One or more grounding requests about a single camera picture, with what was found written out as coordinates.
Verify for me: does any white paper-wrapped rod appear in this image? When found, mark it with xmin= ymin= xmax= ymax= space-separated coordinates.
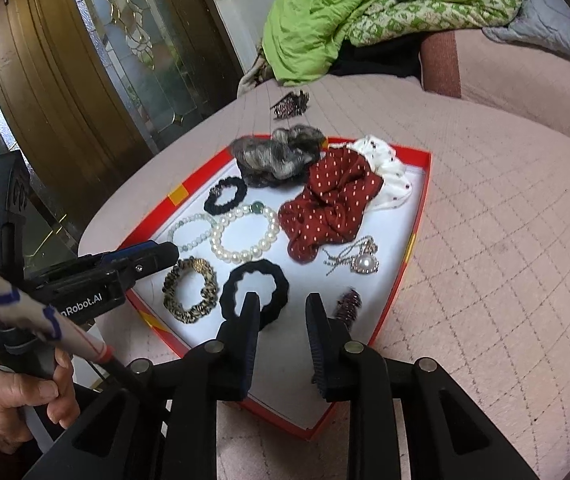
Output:
xmin=0 ymin=255 xmax=166 ymax=411

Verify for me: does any pink quilted bed cover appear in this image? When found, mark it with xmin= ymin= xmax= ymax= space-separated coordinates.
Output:
xmin=79 ymin=72 xmax=570 ymax=480

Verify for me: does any grey furry scrunchie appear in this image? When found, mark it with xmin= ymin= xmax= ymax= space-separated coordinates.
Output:
xmin=229 ymin=124 xmax=327 ymax=188

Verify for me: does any white pearl bracelet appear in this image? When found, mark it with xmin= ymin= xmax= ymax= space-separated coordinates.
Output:
xmin=210 ymin=201 xmax=281 ymax=264

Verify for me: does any green and white patterned quilt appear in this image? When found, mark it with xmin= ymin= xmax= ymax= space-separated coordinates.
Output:
xmin=347 ymin=0 xmax=525 ymax=48

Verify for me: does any red polka-dot scrunchie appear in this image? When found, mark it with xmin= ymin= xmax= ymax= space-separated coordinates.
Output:
xmin=278 ymin=149 xmax=385 ymax=263

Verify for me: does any rhinestone pearl brooch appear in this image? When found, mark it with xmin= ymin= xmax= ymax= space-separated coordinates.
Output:
xmin=321 ymin=236 xmax=380 ymax=277

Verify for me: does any wooden door with glass pane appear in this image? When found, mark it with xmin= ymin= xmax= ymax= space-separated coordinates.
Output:
xmin=0 ymin=0 xmax=246 ymax=261

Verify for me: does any pale bead bracelet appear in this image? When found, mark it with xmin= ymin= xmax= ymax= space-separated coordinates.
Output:
xmin=167 ymin=212 xmax=218 ymax=253

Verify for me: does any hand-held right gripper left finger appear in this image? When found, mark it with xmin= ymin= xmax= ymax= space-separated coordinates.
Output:
xmin=22 ymin=291 xmax=262 ymax=480

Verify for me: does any person's left hand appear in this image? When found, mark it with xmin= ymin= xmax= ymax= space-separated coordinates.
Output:
xmin=0 ymin=350 xmax=83 ymax=456

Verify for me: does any red tray with white inside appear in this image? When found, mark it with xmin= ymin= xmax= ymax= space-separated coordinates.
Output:
xmin=117 ymin=136 xmax=432 ymax=442

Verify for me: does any dark beaded hair clip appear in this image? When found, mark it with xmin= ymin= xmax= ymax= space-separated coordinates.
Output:
xmin=271 ymin=89 xmax=311 ymax=122

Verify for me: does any leopard print scrunchie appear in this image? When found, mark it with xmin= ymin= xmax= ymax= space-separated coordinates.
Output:
xmin=162 ymin=258 xmax=218 ymax=324

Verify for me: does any large black hair tie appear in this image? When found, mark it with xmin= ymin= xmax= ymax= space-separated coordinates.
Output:
xmin=219 ymin=260 xmax=290 ymax=328

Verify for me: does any bright green quilt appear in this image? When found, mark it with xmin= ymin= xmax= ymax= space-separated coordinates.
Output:
xmin=261 ymin=0 xmax=471 ymax=87

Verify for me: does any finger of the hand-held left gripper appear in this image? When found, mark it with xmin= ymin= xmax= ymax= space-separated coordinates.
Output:
xmin=97 ymin=241 xmax=180 ymax=283

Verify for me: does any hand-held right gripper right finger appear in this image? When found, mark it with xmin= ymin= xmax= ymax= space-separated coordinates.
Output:
xmin=305 ymin=293 xmax=541 ymax=480

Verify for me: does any dark red hair clip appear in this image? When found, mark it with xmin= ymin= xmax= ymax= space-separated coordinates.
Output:
xmin=332 ymin=287 xmax=363 ymax=328

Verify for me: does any small black hair tie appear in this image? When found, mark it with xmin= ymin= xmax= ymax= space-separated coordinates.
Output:
xmin=203 ymin=177 xmax=249 ymax=216

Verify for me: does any white dotted scrunchie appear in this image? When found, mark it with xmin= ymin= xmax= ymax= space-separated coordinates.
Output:
xmin=347 ymin=135 xmax=413 ymax=211

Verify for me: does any black cloth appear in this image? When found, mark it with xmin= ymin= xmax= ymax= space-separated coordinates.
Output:
xmin=327 ymin=35 xmax=423 ymax=80

